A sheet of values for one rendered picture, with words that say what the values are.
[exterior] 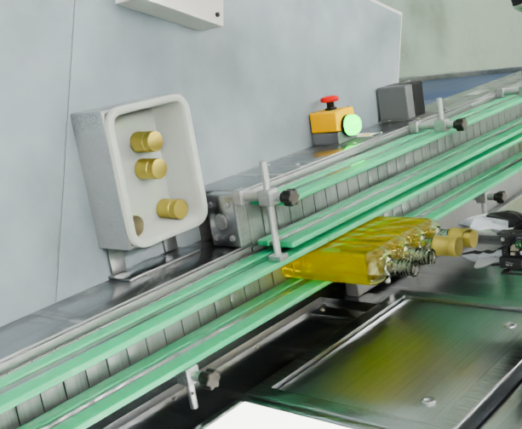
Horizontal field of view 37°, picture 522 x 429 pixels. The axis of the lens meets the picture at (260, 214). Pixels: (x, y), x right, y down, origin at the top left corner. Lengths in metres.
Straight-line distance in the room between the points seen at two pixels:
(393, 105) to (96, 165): 0.87
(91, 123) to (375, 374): 0.58
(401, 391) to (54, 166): 0.62
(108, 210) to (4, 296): 0.20
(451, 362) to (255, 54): 0.71
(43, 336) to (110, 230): 0.23
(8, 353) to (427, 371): 0.61
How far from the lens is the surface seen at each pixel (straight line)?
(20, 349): 1.10
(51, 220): 1.25
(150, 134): 1.29
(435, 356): 1.29
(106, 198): 1.25
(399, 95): 1.88
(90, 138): 1.24
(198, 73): 1.46
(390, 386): 1.21
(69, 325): 1.14
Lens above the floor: 1.79
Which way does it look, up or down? 41 degrees down
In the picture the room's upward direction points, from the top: 92 degrees clockwise
